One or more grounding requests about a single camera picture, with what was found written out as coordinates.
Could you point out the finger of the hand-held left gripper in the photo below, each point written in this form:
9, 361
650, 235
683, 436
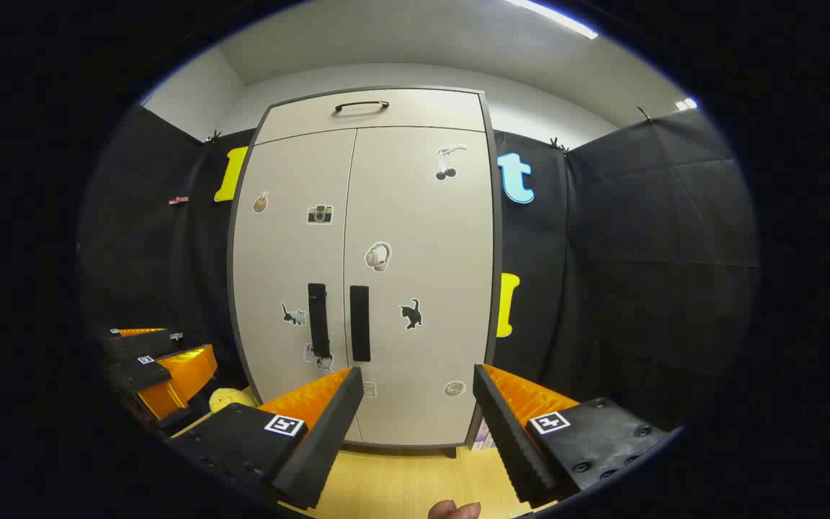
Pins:
184, 375
134, 342

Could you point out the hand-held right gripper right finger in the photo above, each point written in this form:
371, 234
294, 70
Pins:
510, 440

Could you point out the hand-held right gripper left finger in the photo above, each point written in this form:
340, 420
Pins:
328, 432

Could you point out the grey cabinet door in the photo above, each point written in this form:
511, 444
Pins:
429, 238
278, 259

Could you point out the grey double-door shoe cabinet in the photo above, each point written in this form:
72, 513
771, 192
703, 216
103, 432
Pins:
497, 288

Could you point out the grey cabinet top drawer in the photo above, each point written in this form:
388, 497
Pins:
422, 112

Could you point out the small white printed box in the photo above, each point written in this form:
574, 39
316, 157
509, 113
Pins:
483, 435

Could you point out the yellow plush toy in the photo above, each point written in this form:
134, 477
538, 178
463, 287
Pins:
231, 398

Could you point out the black backdrop cloth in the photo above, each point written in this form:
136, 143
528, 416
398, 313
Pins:
638, 274

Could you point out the black binder clip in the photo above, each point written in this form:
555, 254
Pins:
558, 145
213, 135
644, 113

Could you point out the small ceiling light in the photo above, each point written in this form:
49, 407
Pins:
686, 104

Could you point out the long ceiling strip light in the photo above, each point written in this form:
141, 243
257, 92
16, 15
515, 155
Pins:
559, 20

